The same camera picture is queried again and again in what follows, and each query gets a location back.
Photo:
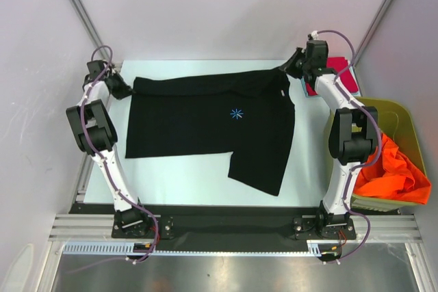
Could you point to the olive green plastic basket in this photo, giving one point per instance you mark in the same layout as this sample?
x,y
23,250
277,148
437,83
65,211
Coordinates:
x,y
394,121

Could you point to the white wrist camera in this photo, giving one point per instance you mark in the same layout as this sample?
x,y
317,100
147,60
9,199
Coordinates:
x,y
314,35
85,81

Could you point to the right aluminium corner post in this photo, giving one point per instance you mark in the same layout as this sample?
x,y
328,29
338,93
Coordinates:
x,y
374,25

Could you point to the left aluminium corner post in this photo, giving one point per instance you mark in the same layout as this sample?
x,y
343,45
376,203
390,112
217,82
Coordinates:
x,y
87,23

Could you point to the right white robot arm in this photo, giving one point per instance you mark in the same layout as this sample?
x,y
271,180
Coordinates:
x,y
354,136

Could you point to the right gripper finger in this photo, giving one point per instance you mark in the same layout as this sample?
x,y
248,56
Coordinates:
x,y
294,72
294,63

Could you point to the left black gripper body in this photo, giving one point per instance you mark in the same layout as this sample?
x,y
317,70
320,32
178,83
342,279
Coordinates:
x,y
115,79

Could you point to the black t shirt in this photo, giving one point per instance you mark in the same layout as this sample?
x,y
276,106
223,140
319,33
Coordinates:
x,y
246,114

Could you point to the orange t shirt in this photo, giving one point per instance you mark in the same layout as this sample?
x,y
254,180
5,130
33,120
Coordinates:
x,y
393,177

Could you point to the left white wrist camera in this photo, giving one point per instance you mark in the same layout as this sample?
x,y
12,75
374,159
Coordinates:
x,y
85,81

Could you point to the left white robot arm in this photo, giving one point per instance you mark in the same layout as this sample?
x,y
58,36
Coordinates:
x,y
96,136

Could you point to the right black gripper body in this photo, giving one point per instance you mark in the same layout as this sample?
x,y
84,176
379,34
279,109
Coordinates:
x,y
296,63

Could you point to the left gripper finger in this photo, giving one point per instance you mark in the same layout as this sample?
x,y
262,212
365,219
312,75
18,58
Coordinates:
x,y
122,95
125,90

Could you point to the aluminium corner post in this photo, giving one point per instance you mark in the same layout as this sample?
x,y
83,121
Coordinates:
x,y
374,25
87,23

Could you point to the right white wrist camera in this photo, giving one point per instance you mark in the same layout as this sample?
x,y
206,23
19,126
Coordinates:
x,y
314,35

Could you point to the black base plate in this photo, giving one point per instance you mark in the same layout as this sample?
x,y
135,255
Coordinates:
x,y
222,229

